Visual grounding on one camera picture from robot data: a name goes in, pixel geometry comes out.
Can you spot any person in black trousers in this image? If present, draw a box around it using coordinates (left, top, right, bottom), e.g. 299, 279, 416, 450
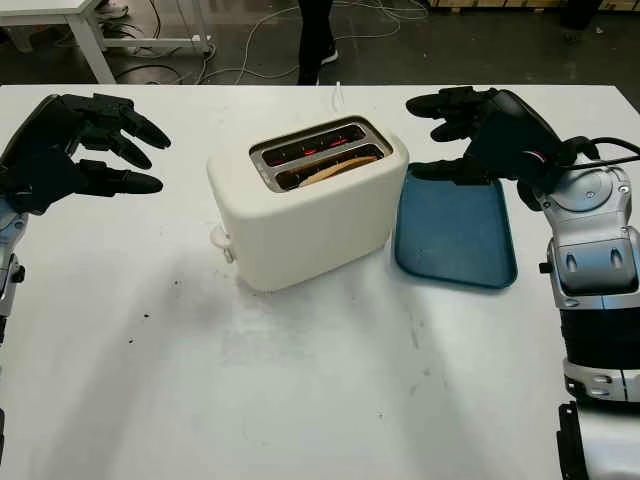
297, 0, 340, 86

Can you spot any white toaster power cord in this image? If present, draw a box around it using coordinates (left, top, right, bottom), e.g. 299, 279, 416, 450
329, 82, 346, 119

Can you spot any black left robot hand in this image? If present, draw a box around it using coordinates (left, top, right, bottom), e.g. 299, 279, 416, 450
0, 92, 172, 198

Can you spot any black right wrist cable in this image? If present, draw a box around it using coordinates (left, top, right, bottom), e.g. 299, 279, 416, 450
562, 135, 640, 174

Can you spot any black floor cable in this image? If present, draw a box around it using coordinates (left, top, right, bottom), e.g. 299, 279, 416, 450
114, 47, 206, 84

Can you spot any cream two-slot toaster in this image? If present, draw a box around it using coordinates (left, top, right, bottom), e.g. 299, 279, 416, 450
206, 114, 407, 294

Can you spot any toast slice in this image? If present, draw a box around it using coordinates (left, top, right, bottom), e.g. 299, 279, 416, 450
299, 154, 377, 189

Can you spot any white floor cable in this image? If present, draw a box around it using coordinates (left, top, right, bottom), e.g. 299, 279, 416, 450
199, 0, 431, 84

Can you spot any white desk frame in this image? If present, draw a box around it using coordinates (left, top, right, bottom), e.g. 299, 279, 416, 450
0, 0, 216, 84

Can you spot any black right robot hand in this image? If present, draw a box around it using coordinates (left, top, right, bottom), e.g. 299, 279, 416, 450
405, 85, 570, 187

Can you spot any blue plastic tray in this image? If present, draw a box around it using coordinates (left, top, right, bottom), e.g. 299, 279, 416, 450
394, 162, 519, 290

